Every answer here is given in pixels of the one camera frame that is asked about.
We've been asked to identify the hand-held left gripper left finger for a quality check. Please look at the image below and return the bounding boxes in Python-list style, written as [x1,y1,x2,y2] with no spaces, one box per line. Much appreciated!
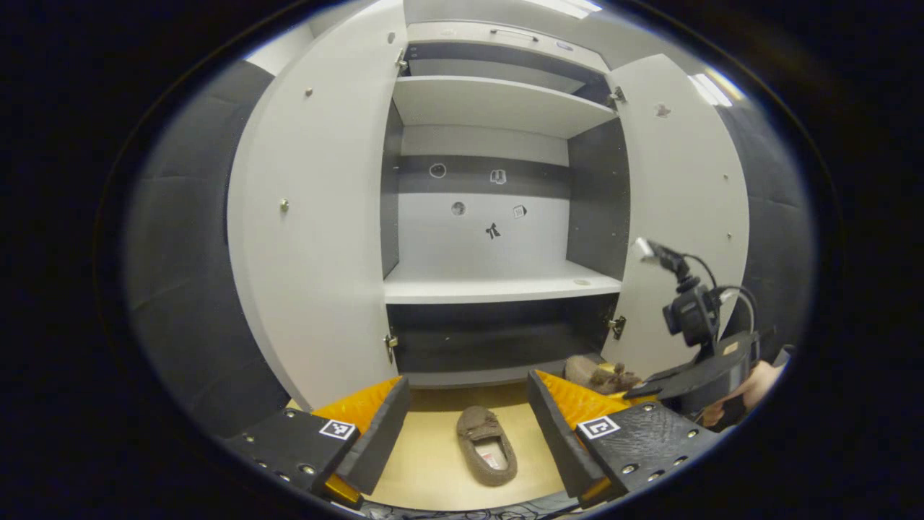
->
[224,377,411,506]

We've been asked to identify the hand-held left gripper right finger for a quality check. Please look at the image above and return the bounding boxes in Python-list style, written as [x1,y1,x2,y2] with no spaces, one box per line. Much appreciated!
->
[526,370,720,506]

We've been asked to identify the brown fuzzy shoe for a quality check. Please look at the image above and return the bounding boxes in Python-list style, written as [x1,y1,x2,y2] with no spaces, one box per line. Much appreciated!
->
[563,355,643,395]
[456,406,518,487]

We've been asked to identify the white cabinet door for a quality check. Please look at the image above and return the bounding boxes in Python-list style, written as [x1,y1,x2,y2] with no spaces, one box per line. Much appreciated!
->
[227,0,409,411]
[601,54,751,376]

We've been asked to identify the white cabinet drawer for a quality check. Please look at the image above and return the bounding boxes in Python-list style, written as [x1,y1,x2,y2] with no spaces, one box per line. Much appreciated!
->
[406,22,611,73]

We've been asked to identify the small ceiling light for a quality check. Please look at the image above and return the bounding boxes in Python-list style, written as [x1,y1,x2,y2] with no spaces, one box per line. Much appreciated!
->
[688,69,744,108]

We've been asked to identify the black backdrop cloth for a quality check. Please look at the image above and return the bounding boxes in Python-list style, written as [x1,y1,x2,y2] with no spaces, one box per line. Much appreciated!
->
[126,59,816,438]

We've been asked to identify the long ceiling light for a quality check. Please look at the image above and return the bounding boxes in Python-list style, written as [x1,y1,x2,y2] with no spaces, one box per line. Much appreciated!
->
[523,0,603,19]

